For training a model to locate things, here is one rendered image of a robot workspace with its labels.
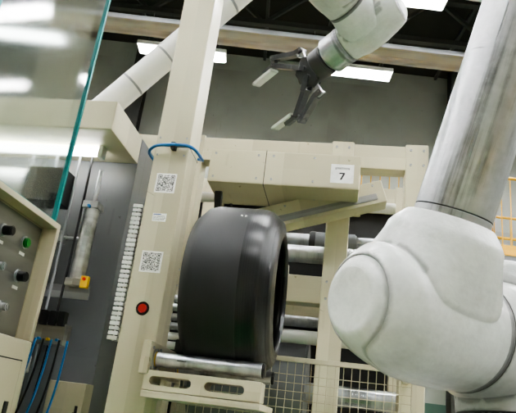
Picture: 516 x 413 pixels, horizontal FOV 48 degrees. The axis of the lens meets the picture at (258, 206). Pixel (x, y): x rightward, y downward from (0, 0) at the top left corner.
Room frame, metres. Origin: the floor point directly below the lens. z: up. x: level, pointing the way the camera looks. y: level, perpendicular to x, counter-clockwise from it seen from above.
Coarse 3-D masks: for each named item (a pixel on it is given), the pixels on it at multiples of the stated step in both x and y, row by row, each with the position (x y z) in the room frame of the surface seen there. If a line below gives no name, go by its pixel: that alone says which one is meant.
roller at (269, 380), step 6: (180, 372) 2.12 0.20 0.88; (186, 372) 2.12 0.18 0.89; (192, 372) 2.11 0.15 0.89; (198, 372) 2.11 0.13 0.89; (204, 372) 2.11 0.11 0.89; (270, 372) 2.08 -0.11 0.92; (228, 378) 2.10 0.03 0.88; (234, 378) 2.09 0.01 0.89; (240, 378) 2.09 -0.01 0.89; (246, 378) 2.08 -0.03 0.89; (252, 378) 2.08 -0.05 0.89; (258, 378) 2.07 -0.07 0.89; (264, 378) 2.07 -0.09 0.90; (270, 378) 2.07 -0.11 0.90; (270, 384) 2.08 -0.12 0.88
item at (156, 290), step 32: (192, 0) 1.94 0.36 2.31; (192, 32) 1.94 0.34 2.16; (192, 64) 1.93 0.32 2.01; (192, 96) 1.93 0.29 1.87; (160, 128) 1.95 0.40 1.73; (192, 128) 1.93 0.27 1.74; (160, 160) 1.94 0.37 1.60; (192, 160) 1.99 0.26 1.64; (160, 224) 1.94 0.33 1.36; (160, 288) 1.93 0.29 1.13; (128, 320) 1.94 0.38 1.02; (160, 320) 1.93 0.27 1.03; (128, 352) 1.94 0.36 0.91; (128, 384) 1.94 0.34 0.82
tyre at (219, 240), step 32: (224, 224) 1.75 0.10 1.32; (256, 224) 1.74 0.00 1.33; (192, 256) 1.72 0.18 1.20; (224, 256) 1.70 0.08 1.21; (256, 256) 1.69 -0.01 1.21; (192, 288) 1.72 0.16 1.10; (224, 288) 1.70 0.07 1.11; (256, 288) 1.69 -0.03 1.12; (192, 320) 1.76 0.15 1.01; (224, 320) 1.73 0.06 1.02; (256, 320) 1.73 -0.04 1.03; (192, 352) 1.85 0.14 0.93; (224, 352) 1.81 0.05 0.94; (256, 352) 1.80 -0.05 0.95
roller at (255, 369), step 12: (156, 360) 1.84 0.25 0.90; (168, 360) 1.84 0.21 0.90; (180, 360) 1.83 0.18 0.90; (192, 360) 1.83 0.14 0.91; (204, 360) 1.82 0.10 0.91; (216, 360) 1.82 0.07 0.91; (228, 360) 1.82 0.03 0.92; (216, 372) 1.82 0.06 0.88; (228, 372) 1.81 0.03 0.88; (240, 372) 1.80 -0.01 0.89; (252, 372) 1.80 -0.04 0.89; (264, 372) 1.79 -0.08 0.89
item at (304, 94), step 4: (304, 76) 1.23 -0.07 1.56; (308, 76) 1.22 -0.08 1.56; (304, 80) 1.23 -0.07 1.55; (304, 84) 1.24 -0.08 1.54; (304, 88) 1.24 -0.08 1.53; (308, 88) 1.26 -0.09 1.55; (312, 88) 1.26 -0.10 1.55; (304, 92) 1.25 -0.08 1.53; (308, 92) 1.26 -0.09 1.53; (300, 96) 1.26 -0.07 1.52; (304, 96) 1.26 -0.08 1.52; (308, 96) 1.27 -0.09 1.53; (300, 100) 1.26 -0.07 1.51; (304, 100) 1.27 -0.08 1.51; (296, 104) 1.27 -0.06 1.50; (300, 104) 1.27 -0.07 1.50; (304, 104) 1.28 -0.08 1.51; (296, 108) 1.27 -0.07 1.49; (300, 108) 1.27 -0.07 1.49; (296, 112) 1.28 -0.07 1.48; (300, 112) 1.28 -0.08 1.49; (292, 116) 1.28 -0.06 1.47; (296, 116) 1.28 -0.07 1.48
